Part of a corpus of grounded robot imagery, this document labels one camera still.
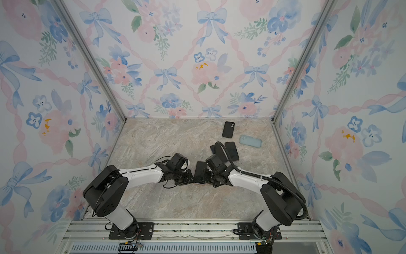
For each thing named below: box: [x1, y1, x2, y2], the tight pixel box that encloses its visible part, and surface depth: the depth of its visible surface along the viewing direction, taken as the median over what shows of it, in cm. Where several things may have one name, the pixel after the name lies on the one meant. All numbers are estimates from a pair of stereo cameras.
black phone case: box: [222, 121, 236, 139], surface depth 117 cm
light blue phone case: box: [238, 134, 263, 149], surface depth 109 cm
